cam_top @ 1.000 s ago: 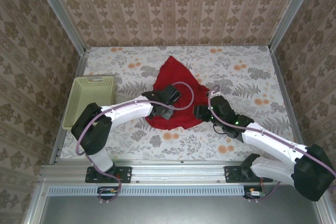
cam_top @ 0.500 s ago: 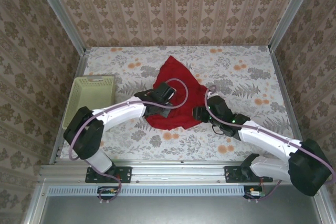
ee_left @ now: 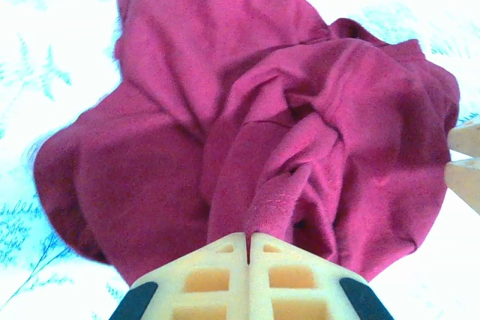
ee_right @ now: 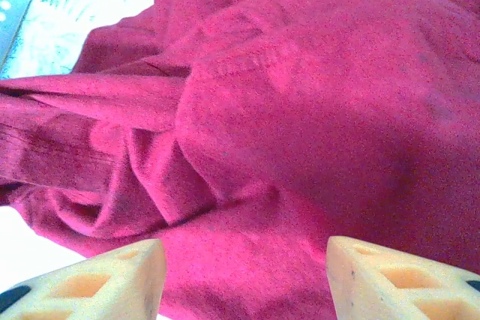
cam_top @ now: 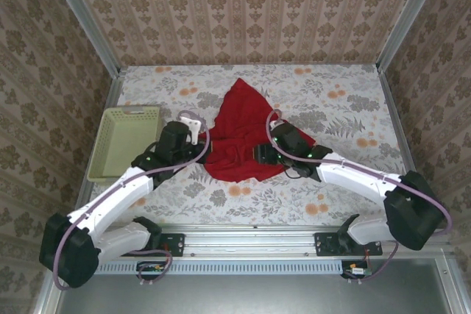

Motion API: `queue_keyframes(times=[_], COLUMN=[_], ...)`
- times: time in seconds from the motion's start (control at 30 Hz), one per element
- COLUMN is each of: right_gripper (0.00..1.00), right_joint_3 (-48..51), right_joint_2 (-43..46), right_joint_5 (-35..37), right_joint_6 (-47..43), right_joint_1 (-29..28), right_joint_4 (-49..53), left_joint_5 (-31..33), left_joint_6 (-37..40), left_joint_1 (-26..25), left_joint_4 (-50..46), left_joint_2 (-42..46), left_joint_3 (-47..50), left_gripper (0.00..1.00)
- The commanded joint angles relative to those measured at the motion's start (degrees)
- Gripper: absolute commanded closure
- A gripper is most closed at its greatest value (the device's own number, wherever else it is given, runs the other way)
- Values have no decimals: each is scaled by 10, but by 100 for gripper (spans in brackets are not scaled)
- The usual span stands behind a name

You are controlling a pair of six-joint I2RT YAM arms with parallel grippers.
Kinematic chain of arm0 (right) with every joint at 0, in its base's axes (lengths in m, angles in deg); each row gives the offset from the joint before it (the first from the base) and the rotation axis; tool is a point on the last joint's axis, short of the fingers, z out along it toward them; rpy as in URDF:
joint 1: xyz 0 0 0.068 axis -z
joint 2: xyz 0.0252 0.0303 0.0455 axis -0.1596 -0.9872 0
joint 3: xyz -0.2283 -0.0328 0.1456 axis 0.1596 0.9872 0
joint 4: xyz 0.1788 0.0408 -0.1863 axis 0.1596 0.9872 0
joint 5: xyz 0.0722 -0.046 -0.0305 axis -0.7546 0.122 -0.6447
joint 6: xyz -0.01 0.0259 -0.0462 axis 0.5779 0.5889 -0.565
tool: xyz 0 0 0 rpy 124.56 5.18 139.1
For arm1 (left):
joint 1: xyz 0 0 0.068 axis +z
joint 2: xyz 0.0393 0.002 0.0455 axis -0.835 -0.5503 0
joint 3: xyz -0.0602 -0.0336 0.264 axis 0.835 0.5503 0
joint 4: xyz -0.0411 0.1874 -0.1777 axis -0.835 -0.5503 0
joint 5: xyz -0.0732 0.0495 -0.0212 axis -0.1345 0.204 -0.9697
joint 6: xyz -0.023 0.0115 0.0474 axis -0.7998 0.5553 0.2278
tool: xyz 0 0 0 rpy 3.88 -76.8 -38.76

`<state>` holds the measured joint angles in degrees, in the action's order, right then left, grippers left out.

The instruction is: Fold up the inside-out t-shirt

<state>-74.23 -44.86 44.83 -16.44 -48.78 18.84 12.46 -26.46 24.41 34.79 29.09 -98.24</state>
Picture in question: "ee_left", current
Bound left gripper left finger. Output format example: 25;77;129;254
109;232;249;320

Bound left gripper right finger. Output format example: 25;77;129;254
248;234;394;320

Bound red t-shirt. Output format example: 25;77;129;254
32;0;461;288

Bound floral tablecloth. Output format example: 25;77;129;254
0;0;480;320

